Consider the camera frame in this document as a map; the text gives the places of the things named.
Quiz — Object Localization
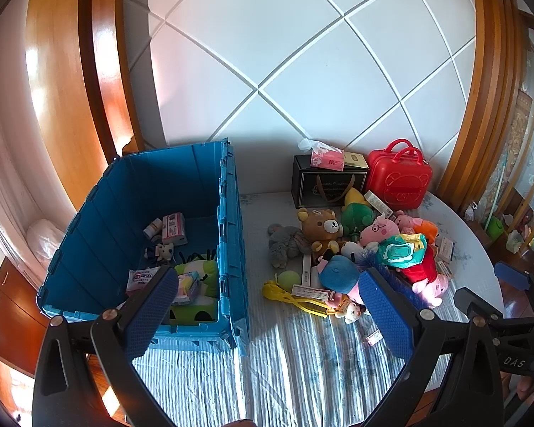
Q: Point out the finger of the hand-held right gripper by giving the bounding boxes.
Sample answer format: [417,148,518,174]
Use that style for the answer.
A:
[494,262,534,318]
[454,288,534,354]

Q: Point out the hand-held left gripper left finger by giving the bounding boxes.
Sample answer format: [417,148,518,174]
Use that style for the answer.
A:
[32,266,192,427]

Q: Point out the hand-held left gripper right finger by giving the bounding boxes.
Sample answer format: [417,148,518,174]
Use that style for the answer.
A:
[358,268,504,427]

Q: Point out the pink pig plush blue shirt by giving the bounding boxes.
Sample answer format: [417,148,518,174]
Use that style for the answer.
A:
[317,255,361,296]

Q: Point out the yellow plastic clamp toy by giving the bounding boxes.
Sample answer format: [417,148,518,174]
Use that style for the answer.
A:
[262,280,330,318]

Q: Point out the blue plastic storage crate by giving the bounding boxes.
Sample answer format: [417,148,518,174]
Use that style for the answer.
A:
[36,139,251,357]

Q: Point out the green plastic container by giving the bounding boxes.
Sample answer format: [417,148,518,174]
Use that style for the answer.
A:
[487,216,508,238]

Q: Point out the person's right hand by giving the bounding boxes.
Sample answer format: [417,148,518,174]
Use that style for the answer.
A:
[515,373,534,405]

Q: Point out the blue bristle brush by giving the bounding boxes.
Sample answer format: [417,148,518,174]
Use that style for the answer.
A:
[358,249,430,310]

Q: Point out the pink and white packet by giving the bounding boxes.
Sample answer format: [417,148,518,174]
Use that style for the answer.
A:
[125,268,161,294]

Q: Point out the pastel sponge pack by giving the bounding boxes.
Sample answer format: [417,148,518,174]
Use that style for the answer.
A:
[174,273,202,305]

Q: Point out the small spotted plush toy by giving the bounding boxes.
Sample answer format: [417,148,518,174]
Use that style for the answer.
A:
[145,242,175,262]

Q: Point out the green plush black legs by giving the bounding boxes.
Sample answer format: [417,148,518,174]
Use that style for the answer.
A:
[169,251,220,321]

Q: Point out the flat white box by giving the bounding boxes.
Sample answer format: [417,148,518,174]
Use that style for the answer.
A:
[291,285,330,305]

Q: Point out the orange plush toy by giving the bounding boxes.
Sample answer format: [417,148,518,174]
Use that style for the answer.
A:
[414,220,439,241]

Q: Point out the pink pig plush with glasses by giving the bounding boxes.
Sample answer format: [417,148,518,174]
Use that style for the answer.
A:
[360,213,401,250]

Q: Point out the pink and white box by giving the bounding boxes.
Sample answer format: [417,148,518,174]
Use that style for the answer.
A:
[161,212,188,245]

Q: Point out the small pink pig plush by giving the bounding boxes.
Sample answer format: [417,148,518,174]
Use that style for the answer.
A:
[392,211,421,232]

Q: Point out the green and yellow plush toy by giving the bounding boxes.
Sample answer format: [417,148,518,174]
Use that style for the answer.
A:
[340,188,377,240]

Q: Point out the brown bear plush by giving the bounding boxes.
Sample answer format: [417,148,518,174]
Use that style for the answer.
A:
[297,208,344,259]

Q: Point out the small white carton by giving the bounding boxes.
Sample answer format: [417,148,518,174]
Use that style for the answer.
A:
[365,191,392,216]

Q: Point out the grey plush toy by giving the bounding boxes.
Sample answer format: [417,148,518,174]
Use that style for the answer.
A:
[267,225,312,268]

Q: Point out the white plastic bag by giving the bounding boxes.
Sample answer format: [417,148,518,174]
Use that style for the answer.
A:
[27,218,67,272]

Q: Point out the red toy suitcase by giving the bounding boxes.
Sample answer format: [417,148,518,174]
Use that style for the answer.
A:
[366,139,433,209]

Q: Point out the wooden cabinet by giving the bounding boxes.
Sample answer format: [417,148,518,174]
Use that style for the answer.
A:
[0,258,49,379]

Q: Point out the black gift box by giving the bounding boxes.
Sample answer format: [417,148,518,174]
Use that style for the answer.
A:
[292,155,369,209]

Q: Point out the beige flat box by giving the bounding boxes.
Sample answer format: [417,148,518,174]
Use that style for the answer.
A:
[342,151,369,170]

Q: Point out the pink tissue pack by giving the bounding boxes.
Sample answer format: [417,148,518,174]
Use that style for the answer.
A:
[298,139,344,172]

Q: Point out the white curtain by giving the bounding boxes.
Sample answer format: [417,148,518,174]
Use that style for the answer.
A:
[0,44,108,276]

